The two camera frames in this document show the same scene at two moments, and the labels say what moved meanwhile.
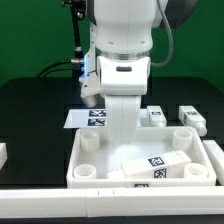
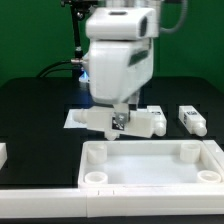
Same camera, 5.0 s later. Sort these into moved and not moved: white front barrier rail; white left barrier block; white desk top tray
Moved: white desk top tray
Not moved: white front barrier rail; white left barrier block
